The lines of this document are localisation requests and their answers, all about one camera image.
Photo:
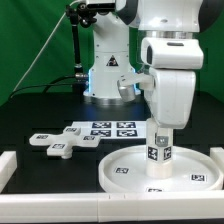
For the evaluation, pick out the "black camera stand pole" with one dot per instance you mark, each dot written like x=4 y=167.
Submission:
x=80 y=85

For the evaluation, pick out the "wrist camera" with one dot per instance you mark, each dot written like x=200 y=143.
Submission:
x=127 y=86

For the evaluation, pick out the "overhead camera on stand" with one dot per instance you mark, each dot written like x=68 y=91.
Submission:
x=96 y=6

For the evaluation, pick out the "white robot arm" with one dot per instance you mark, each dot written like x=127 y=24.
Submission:
x=149 y=47

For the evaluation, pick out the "white front border rail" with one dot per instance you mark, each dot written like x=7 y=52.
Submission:
x=107 y=207

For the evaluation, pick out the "white round table top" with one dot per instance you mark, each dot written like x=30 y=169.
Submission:
x=138 y=169

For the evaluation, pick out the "white left border rail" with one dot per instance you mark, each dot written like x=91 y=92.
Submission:
x=8 y=165

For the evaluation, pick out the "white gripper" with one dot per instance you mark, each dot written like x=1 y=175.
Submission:
x=169 y=100

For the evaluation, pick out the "white cross-shaped table base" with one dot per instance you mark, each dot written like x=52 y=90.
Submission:
x=61 y=144

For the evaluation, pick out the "white fiducial marker sheet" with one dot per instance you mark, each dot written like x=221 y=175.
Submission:
x=113 y=129

